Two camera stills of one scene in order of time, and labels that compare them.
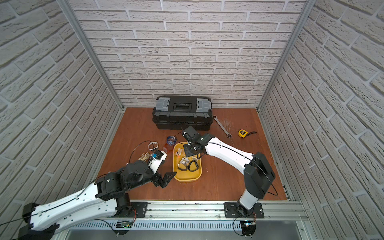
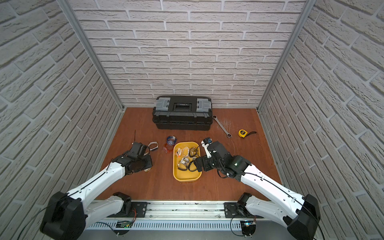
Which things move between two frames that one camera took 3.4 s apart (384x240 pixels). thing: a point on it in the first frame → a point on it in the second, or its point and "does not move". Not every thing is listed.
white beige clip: (178, 153) does not move
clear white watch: (184, 160) does not move
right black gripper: (187, 152) → (204, 160)
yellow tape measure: (242, 133) does not move
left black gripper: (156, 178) → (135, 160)
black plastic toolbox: (179, 112) does not move
